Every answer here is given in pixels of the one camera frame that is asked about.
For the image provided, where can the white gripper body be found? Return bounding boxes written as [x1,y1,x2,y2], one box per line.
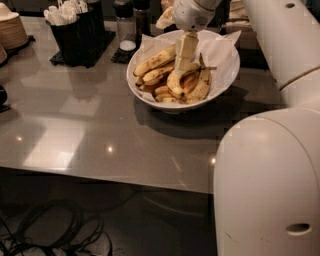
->
[173,0,222,32]

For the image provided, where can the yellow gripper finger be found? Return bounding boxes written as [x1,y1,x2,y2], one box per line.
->
[174,35,185,75]
[182,32,198,65]

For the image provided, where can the spotted banana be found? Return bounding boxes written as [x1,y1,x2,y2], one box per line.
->
[133,44,176,77]
[143,62,174,85]
[183,57,215,104]

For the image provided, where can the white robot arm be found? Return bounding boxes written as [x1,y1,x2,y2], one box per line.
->
[213,0,320,256]

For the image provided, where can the orange lower banana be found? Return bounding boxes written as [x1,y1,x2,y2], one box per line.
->
[154,72,199,96]

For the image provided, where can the white bowl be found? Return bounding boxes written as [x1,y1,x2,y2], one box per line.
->
[125,28,241,113]

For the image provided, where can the curved yellow middle banana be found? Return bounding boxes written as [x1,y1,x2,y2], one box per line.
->
[167,64,200,99]

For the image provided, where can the small bottom banana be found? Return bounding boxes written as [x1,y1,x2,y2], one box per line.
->
[155,94,177,102]

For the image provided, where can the white paper liner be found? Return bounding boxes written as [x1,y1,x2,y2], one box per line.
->
[131,29,242,108]

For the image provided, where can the brown napkin stack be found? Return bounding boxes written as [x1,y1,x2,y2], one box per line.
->
[226,0,252,32]

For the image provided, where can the glass pepper shaker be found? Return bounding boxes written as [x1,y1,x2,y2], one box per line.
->
[133,0,151,45]

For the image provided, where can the small black shaker mat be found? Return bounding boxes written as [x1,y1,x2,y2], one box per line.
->
[111,48,136,64]

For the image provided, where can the glass salt shaker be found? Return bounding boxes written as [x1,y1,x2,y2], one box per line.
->
[113,0,136,51]

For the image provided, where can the black napkin holder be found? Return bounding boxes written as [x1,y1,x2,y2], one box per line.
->
[220,21,268,70]

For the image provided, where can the black rear cutlery cup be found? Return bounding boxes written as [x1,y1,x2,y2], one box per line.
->
[79,0,105,48]

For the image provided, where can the black cutlery cup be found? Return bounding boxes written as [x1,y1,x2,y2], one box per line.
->
[79,0,105,48]
[46,20,81,66]

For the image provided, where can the black front cutlery cup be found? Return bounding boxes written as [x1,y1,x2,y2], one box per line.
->
[46,20,81,66]

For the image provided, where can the wrapped white cutlery bundle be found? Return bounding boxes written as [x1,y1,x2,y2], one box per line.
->
[43,0,88,26]

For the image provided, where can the black object left edge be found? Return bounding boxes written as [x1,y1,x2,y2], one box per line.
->
[0,85,10,113]

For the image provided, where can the black floor cables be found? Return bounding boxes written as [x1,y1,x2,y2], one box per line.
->
[0,199,114,256]

